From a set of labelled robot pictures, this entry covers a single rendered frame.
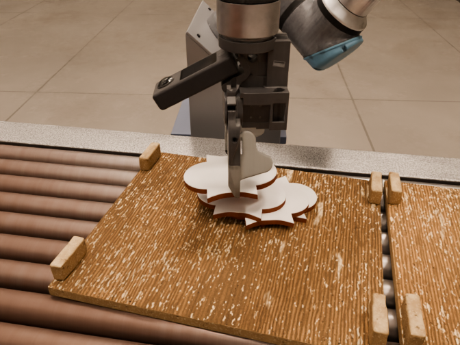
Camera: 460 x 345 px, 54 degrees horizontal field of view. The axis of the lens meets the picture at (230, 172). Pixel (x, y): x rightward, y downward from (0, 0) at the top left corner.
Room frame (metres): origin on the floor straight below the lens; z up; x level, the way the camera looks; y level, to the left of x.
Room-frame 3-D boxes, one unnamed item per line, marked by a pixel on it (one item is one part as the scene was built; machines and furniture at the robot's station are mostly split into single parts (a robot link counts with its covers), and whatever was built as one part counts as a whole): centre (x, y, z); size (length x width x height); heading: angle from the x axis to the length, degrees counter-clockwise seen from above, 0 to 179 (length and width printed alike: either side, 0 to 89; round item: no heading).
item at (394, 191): (0.59, -0.26, 0.95); 0.06 x 0.02 x 0.03; 167
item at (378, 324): (0.33, -0.17, 0.95); 0.06 x 0.02 x 0.03; 165
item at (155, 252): (0.51, -0.01, 0.93); 0.41 x 0.35 x 0.02; 75
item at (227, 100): (0.55, -0.03, 1.15); 0.09 x 0.08 x 0.12; 93
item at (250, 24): (0.55, -0.02, 1.23); 0.08 x 0.08 x 0.05
